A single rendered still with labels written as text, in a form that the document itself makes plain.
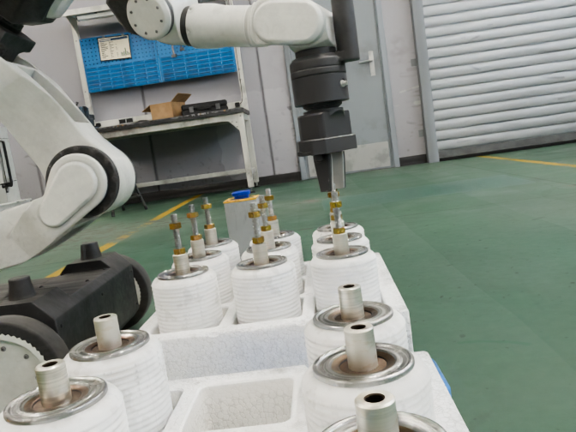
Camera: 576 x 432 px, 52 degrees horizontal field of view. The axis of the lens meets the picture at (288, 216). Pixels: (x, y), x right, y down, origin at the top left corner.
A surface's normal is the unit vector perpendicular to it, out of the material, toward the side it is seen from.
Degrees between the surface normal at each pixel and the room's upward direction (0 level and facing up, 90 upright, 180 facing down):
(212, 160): 90
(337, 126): 90
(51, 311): 45
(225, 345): 90
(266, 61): 90
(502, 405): 0
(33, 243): 106
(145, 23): 111
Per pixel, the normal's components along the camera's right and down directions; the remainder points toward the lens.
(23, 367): -0.02, 0.13
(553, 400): -0.14, -0.98
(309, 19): -0.33, 0.17
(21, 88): 0.20, 0.47
